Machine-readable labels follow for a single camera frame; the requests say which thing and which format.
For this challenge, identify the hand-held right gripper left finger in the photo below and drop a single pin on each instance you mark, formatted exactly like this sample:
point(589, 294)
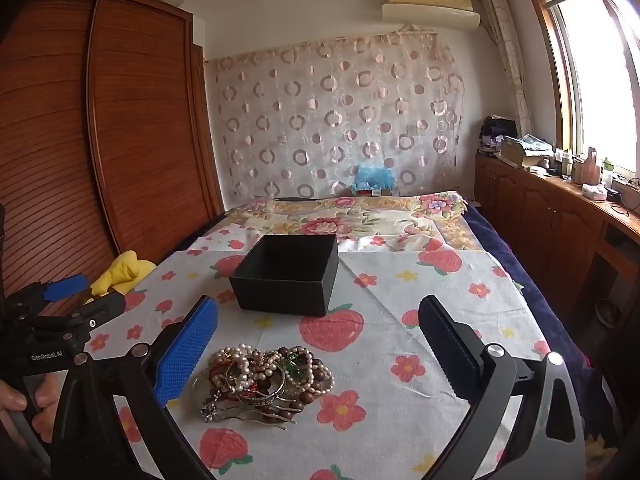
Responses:
point(185, 355)

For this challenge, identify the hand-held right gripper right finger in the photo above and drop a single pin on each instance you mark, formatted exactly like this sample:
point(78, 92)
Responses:
point(445, 350)

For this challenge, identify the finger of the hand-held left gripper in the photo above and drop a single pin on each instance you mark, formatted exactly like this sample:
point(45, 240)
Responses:
point(102, 307)
point(65, 286)

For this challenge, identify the silver bangle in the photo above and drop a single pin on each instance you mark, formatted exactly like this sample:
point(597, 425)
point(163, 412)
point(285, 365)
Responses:
point(280, 386)

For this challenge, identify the metal hairpin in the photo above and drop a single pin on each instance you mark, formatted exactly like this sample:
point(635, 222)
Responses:
point(272, 417)

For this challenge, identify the black rectangular box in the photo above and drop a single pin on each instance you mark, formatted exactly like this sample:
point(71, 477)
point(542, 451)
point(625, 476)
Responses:
point(280, 290)

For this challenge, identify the person's left hand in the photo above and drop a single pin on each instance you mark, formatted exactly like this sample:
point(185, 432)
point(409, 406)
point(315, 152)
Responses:
point(42, 395)

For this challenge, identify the yellow cloth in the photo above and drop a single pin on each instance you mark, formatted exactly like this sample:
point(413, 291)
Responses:
point(122, 272)

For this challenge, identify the fruit and flower print towel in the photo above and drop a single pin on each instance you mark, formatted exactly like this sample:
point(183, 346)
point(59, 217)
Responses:
point(380, 340)

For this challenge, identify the navy bed sheet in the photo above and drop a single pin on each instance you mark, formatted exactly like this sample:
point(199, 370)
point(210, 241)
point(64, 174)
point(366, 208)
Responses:
point(520, 270)

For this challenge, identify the white strawberry print sheet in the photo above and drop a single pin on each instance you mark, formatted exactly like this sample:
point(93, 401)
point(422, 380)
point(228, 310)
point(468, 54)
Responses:
point(380, 245)

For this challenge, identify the floral blanket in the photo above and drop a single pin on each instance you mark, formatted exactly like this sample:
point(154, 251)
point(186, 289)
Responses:
point(380, 215)

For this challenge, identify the metal bowl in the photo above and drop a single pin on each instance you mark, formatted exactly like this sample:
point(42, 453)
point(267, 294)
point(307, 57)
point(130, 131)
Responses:
point(607, 315)

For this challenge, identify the long wooden cabinet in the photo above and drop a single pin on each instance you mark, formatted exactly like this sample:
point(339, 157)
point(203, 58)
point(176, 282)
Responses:
point(545, 215)

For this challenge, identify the wooden slatted wardrobe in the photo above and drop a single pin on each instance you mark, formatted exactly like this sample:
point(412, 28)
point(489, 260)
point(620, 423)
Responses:
point(140, 135)

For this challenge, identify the blue plastic bag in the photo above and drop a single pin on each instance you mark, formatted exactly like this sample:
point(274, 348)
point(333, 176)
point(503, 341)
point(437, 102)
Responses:
point(372, 177)

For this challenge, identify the open cardboard box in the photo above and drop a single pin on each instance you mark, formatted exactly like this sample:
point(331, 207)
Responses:
point(522, 152)

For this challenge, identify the white tissue pack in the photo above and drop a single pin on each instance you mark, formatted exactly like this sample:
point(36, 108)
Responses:
point(594, 192)

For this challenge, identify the pile of dark clothes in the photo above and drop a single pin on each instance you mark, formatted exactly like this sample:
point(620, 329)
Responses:
point(497, 132)

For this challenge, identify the green cap bottle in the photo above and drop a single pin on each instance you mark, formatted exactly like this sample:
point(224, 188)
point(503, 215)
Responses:
point(607, 172)

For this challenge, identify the patterned window curtain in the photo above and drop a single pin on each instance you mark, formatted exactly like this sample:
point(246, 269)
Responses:
point(510, 60)

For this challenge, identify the white air conditioner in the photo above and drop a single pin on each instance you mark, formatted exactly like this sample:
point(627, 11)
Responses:
point(430, 7)

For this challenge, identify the circle pattern wall curtain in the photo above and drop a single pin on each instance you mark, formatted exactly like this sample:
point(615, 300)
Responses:
point(325, 110)

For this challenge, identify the wooden frame window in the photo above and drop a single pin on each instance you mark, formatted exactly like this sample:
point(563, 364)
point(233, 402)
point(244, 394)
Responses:
point(600, 70)

